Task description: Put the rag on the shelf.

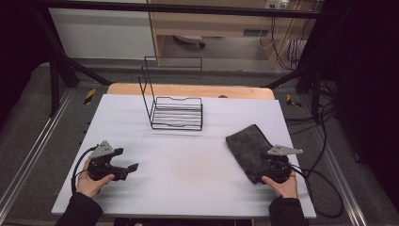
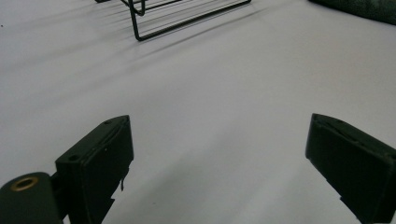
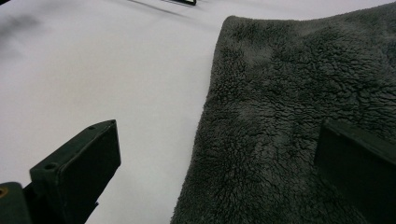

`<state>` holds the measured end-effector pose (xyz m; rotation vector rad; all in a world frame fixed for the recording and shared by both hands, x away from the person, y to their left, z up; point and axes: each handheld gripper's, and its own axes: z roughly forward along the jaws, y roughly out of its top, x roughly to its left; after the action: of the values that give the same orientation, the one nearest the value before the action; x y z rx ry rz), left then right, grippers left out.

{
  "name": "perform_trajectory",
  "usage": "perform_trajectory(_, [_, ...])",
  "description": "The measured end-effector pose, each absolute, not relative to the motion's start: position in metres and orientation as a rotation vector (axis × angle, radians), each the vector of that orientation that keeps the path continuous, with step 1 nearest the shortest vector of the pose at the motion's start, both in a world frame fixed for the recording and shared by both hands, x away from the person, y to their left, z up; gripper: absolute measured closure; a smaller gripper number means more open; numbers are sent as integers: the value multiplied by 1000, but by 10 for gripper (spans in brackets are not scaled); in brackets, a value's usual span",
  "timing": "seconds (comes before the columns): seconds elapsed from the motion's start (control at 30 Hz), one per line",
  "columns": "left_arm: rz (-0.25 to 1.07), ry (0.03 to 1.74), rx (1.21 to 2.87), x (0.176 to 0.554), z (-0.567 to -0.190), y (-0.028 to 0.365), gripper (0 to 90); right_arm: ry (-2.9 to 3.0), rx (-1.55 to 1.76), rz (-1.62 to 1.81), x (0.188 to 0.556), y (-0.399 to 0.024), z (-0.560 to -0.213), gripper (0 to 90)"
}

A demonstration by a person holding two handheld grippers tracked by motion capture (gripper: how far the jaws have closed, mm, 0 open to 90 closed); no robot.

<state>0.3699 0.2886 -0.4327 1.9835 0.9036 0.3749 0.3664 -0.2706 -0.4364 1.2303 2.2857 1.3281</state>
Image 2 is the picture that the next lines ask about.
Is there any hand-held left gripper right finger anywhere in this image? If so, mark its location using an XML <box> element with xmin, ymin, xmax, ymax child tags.
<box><xmin>304</xmin><ymin>113</ymin><xmax>396</xmax><ymax>224</ymax></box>

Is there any dark grey cloth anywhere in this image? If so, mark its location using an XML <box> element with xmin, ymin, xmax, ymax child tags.
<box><xmin>307</xmin><ymin>0</ymin><xmax>396</xmax><ymax>26</ymax></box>

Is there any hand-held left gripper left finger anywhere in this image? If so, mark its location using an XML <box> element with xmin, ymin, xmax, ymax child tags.
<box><xmin>55</xmin><ymin>115</ymin><xmax>134</xmax><ymax>224</ymax></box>

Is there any black wire rack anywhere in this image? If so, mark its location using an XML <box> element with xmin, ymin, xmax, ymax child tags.
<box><xmin>94</xmin><ymin>0</ymin><xmax>252</xmax><ymax>42</ymax></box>

